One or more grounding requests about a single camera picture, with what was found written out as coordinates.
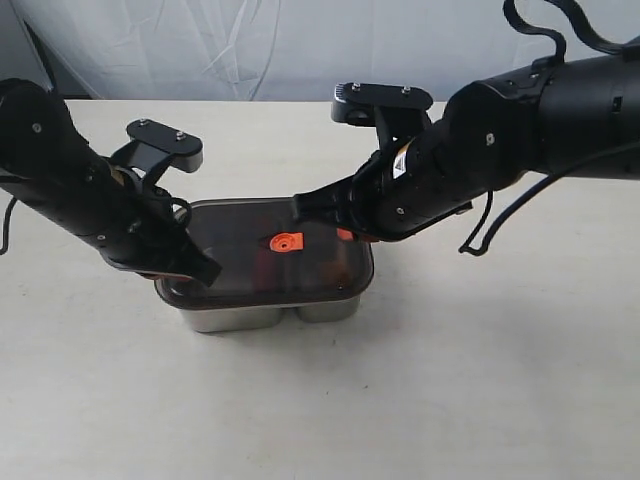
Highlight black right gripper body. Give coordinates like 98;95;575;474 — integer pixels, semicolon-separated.
293;134;473;242

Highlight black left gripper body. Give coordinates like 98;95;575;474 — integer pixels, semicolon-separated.
97;154;221;286

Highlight dark lid with orange seal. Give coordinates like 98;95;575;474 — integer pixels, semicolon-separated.
155;197;374;310

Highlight red sausage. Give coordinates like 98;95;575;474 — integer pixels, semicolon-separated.
252;250;277;293

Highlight yellow cheese wedge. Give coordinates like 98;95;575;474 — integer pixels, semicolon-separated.
319;258;352;289

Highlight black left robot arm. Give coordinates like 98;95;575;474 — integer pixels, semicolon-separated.
1;78;221;286

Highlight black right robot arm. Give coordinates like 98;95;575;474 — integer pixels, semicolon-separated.
293;56;639;242

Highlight steel two-compartment lunch box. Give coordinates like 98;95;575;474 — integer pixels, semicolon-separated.
175;295;361;334

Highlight white backdrop cloth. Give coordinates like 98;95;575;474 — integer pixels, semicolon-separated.
9;0;640;101

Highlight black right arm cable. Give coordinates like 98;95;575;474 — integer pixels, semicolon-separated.
457;149;640;257

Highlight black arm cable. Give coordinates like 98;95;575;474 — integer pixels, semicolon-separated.
457;149;640;257
0;197;19;256

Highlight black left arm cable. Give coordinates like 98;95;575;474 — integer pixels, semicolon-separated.
0;197;19;256

